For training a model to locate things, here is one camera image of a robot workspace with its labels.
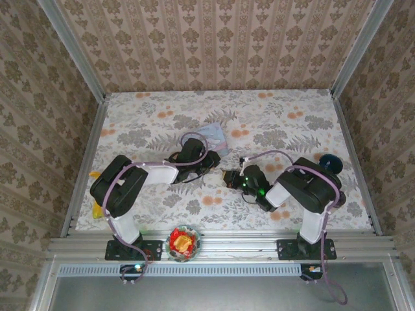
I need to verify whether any floral print tablecloth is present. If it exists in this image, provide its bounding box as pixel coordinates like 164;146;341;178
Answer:
76;90;372;231

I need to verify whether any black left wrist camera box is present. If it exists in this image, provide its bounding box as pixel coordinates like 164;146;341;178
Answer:
205;150;222;170

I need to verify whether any aluminium frame post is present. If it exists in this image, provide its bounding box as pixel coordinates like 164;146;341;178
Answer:
330;0;395;100
37;0;107;102

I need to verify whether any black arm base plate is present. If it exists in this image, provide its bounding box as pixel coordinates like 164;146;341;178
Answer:
276;238;335;260
104;238;163;262

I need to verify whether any yellow wrapped candy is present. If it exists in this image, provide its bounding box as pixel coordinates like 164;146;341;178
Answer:
174;235;192;252

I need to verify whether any grey metal panel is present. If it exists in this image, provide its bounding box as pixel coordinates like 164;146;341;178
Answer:
32;260;415;311

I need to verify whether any yellow banana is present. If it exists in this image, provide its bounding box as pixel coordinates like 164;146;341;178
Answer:
88;170;106;221

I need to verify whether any red wrapped candy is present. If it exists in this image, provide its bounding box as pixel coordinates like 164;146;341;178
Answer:
171;227;198;252

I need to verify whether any dark blue round object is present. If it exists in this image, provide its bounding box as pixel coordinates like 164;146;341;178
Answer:
318;154;345;175

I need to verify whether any aluminium front rail beam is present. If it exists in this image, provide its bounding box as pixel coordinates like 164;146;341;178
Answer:
46;229;400;260

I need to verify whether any patterned bowl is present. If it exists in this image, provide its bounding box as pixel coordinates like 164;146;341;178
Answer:
165;224;204;264

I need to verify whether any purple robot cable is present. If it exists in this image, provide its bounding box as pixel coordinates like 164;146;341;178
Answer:
239;150;348;307
102;131;211;286

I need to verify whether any aluminium table side rail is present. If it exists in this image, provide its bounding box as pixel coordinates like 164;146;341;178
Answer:
60;97;110;238
329;92;384;236

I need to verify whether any grey slotted cable duct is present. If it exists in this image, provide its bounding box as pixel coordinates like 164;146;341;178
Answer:
57;262;303;277

